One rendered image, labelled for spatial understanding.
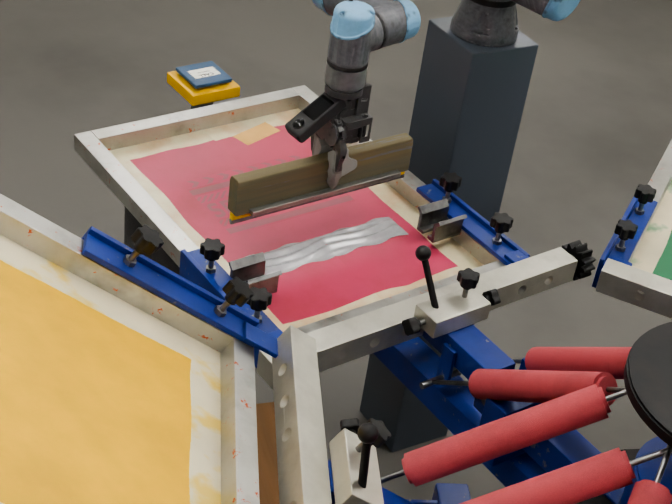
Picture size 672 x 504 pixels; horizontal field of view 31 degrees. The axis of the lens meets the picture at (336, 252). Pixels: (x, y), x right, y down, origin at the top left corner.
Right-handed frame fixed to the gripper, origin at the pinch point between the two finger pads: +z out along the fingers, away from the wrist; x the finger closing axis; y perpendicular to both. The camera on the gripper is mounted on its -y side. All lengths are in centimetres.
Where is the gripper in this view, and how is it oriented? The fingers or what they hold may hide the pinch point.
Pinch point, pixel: (323, 178)
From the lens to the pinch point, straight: 237.4
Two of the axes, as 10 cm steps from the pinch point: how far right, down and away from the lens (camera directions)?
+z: -1.2, 8.1, 5.8
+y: 8.2, -2.5, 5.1
